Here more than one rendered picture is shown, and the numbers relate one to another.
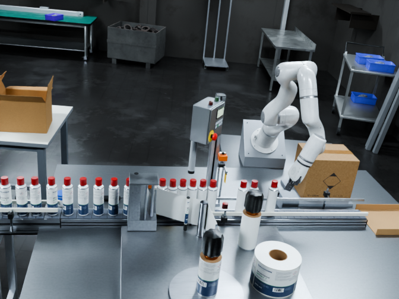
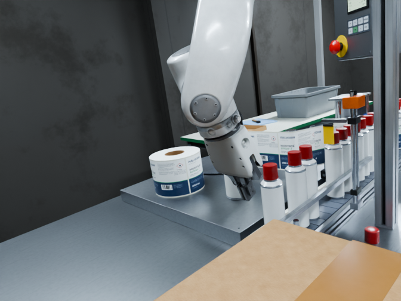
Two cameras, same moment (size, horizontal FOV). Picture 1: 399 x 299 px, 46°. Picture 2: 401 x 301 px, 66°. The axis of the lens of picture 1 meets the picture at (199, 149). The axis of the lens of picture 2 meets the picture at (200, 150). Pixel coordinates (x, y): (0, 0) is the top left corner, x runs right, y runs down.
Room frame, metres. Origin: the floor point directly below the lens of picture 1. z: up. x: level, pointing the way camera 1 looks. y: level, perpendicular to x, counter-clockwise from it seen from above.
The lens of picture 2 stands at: (2.72, -0.88, 1.30)
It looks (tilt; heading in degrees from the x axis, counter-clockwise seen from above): 13 degrees down; 150
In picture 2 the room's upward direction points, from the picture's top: 8 degrees counter-clockwise
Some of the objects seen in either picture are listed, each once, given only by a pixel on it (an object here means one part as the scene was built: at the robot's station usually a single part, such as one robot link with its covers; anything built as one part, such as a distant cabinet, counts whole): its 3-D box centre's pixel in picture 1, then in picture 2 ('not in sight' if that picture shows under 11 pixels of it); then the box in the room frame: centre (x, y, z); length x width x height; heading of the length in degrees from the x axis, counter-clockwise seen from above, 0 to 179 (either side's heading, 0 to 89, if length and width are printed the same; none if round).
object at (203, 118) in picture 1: (207, 120); (369, 20); (2.22, -0.03, 1.38); 0.17 x 0.10 x 0.19; 156
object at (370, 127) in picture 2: (161, 196); (367, 143); (2.10, 0.17, 0.98); 0.05 x 0.05 x 0.20
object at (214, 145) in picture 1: (213, 153); (386, 104); (2.29, -0.08, 1.16); 0.04 x 0.04 x 0.67; 11
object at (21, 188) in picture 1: (21, 196); not in sight; (1.97, 0.84, 0.98); 0.05 x 0.05 x 0.20
